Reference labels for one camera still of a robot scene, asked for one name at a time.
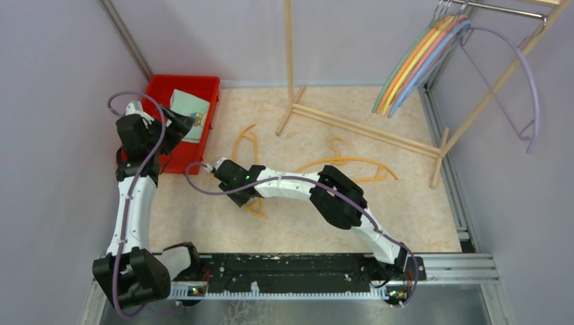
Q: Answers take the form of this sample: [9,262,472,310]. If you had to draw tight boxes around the purple hanger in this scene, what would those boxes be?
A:
[458,27,542,154]

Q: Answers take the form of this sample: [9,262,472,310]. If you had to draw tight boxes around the green hanger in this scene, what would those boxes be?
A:
[372,1,453,115]

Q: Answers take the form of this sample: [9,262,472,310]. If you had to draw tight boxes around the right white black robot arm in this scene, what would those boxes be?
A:
[210,158,409,279]

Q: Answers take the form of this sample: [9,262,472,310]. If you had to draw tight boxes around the blue hanger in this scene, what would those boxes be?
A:
[386,0,472,119]

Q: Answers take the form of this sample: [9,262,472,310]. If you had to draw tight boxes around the orange plastic hanger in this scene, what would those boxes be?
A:
[294,137,399,183]

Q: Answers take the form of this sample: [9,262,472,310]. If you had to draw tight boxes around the metal rack rod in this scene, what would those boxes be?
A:
[451,0,548,21]

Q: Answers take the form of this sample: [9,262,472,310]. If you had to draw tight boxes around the wooden hanger rack frame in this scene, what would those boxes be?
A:
[274,0,571,190]

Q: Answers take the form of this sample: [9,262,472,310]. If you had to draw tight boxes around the pink hanger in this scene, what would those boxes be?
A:
[383,0,468,116]

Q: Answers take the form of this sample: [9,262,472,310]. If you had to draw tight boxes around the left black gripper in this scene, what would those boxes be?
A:
[144,104,194,155]

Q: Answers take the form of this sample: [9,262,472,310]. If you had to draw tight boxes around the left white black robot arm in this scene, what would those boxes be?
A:
[92,102,203,313]

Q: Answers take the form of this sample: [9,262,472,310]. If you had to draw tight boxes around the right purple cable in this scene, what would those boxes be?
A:
[184,162,421,307]

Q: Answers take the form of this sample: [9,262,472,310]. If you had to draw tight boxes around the light green cartoon cloth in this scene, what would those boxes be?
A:
[170,89,211,144]

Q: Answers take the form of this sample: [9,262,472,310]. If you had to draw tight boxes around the peach orange hanger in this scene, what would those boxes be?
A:
[376,0,456,116]

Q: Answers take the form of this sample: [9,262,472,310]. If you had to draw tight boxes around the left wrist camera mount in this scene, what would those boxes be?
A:
[124,101,155,127]

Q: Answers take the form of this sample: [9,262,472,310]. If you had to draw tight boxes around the red plastic bin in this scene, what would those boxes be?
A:
[120,74,221,176]

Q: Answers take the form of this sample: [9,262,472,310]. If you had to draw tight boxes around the light yellow hanger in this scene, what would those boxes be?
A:
[380,0,463,116]

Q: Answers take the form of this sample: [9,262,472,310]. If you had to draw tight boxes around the yellow-orange plastic hook hanger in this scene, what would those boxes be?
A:
[211,124,267,219]

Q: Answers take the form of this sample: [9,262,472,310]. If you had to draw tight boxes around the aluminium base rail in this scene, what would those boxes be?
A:
[91,253,500,301]

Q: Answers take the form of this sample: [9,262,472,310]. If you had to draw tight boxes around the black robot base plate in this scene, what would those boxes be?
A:
[175,253,427,294]

